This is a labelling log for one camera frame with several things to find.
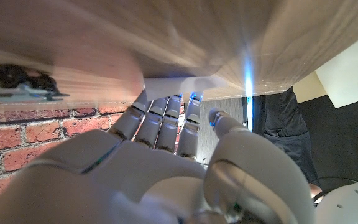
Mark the cream floor board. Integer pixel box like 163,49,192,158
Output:
291,71,328,104

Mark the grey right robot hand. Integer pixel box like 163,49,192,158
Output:
0,90,317,224

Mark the person in dark clothes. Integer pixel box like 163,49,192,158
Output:
252,86,322,196

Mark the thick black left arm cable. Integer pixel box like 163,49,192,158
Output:
308,175,358,200

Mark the red brick printed backdrop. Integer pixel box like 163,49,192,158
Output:
0,105,188,213

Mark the white receipt paper strip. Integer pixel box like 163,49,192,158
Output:
143,75,230,102

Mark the white floor board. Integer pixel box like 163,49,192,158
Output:
314,27,358,109

